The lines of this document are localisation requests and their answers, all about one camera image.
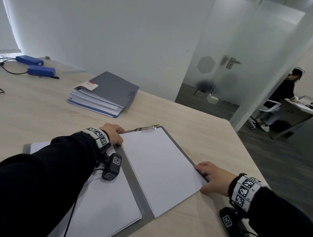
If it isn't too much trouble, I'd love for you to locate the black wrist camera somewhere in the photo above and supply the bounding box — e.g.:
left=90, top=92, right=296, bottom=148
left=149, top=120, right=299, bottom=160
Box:
left=101, top=152, right=122, bottom=182
left=219, top=207, right=249, bottom=237

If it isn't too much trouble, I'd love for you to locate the gray hexagon sticker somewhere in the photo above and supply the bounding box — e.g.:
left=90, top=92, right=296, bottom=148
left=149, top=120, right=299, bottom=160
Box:
left=197, top=55, right=216, bottom=74

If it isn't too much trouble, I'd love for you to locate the white office chair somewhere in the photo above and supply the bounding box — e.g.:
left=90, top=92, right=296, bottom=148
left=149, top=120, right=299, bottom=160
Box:
left=249, top=99, right=282, bottom=130

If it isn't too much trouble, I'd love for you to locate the white wristband with black markers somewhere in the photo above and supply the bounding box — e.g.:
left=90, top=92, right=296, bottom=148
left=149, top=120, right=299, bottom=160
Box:
left=229, top=173, right=262, bottom=216
left=82, top=127, right=111, bottom=153

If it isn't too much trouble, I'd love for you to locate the dark chair behind glass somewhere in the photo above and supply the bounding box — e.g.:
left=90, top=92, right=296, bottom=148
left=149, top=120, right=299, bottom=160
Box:
left=194, top=80, right=214, bottom=96

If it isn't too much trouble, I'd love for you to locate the blue battery pack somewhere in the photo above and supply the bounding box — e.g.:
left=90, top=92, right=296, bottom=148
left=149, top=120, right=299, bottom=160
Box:
left=16, top=55, right=44, bottom=66
left=27, top=65, right=56, bottom=77

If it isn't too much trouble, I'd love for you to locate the black camera cable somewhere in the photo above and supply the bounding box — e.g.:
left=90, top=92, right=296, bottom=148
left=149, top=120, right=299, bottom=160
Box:
left=63, top=168, right=104, bottom=237

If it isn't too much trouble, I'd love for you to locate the person's right hand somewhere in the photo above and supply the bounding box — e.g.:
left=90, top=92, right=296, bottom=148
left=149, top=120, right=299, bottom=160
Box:
left=194, top=161, right=237, bottom=197

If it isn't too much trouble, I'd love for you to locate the person's right forearm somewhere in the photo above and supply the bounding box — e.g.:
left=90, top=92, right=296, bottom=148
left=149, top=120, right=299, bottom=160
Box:
left=247, top=187, right=313, bottom=237

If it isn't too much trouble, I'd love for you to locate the person's left hand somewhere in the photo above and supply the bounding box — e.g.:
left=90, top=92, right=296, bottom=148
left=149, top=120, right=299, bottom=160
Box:
left=99, top=123, right=126, bottom=146

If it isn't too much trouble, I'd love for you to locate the silver door handle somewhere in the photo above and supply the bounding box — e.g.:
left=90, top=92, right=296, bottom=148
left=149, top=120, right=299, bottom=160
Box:
left=226, top=57, right=242, bottom=70

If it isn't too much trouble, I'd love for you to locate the white roller blind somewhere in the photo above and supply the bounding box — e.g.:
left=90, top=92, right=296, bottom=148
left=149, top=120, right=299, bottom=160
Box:
left=0, top=0, right=22, bottom=55

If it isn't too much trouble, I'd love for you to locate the light gray office desk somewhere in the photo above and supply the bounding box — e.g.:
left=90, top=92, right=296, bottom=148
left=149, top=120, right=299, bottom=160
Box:
left=281, top=95, right=313, bottom=125

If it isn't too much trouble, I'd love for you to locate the blue folder with dark logo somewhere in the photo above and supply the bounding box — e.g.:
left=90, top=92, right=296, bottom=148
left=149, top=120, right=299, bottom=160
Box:
left=68, top=100, right=120, bottom=119

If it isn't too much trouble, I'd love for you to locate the person's left forearm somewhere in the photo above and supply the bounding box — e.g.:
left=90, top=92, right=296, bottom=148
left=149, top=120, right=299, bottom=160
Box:
left=0, top=132, right=109, bottom=237

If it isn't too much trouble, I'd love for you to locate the frosted glass door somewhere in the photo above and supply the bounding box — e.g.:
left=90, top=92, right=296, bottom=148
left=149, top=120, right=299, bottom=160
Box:
left=175, top=0, right=306, bottom=120

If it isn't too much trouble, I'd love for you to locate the pile of white paper sheets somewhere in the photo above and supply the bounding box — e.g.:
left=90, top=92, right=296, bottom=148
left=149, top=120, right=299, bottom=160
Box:
left=121, top=127, right=208, bottom=218

